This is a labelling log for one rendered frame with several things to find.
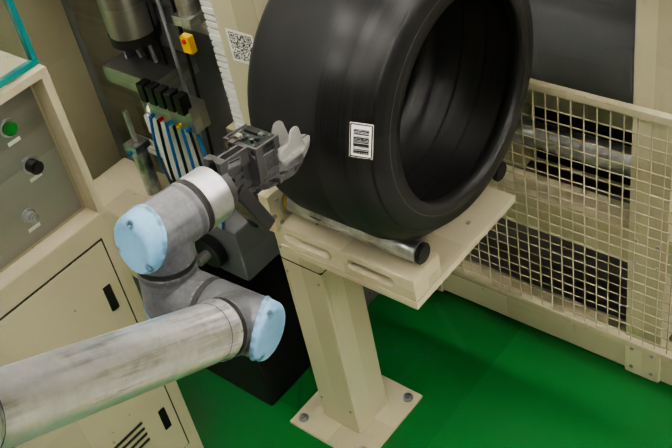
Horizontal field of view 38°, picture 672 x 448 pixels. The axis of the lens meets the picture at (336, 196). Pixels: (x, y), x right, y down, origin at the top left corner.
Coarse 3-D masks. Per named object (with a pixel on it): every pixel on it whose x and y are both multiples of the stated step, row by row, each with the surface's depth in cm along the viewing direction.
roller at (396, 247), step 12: (288, 204) 201; (312, 216) 197; (336, 228) 194; (348, 228) 192; (360, 240) 192; (372, 240) 189; (384, 240) 187; (396, 240) 185; (408, 240) 184; (420, 240) 184; (396, 252) 186; (408, 252) 184; (420, 252) 183; (420, 264) 185
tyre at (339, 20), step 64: (320, 0) 158; (384, 0) 153; (448, 0) 158; (512, 0) 175; (256, 64) 164; (320, 64) 155; (384, 64) 152; (448, 64) 205; (512, 64) 187; (320, 128) 157; (384, 128) 156; (448, 128) 204; (512, 128) 191; (320, 192) 167; (384, 192) 162; (448, 192) 195
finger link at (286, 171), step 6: (300, 156) 155; (288, 162) 153; (294, 162) 154; (300, 162) 155; (282, 168) 152; (288, 168) 152; (294, 168) 153; (282, 174) 152; (288, 174) 152; (270, 180) 152; (276, 180) 152; (282, 180) 152
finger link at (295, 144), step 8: (296, 128) 154; (288, 136) 154; (296, 136) 155; (304, 136) 160; (288, 144) 154; (296, 144) 155; (304, 144) 157; (280, 152) 153; (288, 152) 154; (296, 152) 155; (304, 152) 156; (280, 160) 153; (288, 160) 154
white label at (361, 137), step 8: (352, 128) 154; (360, 128) 154; (368, 128) 153; (352, 136) 155; (360, 136) 154; (368, 136) 154; (352, 144) 156; (360, 144) 155; (368, 144) 155; (352, 152) 156; (360, 152) 156; (368, 152) 155
